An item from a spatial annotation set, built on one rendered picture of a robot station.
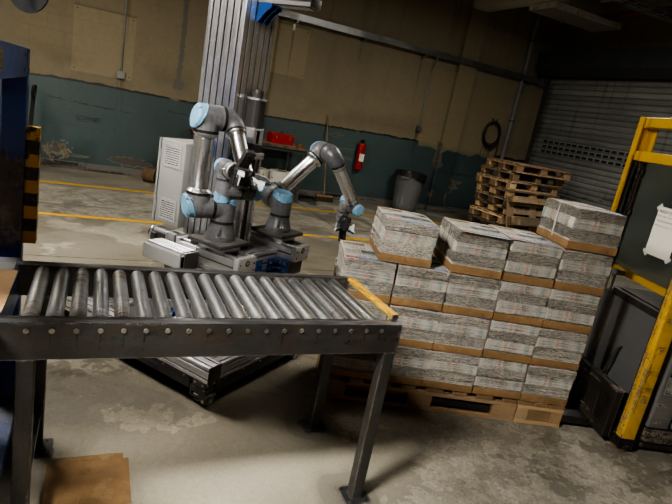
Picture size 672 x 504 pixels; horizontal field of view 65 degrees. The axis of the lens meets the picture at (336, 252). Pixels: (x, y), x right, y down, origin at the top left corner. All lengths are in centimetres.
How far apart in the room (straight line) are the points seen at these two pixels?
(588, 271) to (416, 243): 97
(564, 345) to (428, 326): 80
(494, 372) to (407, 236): 96
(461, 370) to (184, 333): 180
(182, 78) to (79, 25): 154
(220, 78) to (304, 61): 663
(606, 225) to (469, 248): 75
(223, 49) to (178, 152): 59
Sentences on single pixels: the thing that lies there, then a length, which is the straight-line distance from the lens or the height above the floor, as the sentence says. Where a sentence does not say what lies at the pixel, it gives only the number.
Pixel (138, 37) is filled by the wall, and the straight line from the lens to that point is 896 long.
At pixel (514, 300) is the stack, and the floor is 73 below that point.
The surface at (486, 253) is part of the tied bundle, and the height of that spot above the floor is 97.
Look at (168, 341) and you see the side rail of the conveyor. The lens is 179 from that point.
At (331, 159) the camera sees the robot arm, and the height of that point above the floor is 127.
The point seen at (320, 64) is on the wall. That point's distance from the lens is 958.
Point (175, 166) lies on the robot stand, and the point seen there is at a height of 110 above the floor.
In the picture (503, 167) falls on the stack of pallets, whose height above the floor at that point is 119.
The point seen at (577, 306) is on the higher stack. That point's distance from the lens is 323.
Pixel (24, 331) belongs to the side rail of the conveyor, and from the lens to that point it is 176.
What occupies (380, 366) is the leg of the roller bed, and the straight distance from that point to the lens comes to 211.
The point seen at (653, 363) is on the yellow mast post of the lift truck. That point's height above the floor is 56.
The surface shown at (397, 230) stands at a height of 101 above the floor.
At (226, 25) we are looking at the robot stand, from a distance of 291.
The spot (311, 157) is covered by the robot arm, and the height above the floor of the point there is 125.
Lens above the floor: 152
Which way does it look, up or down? 14 degrees down
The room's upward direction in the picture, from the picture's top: 11 degrees clockwise
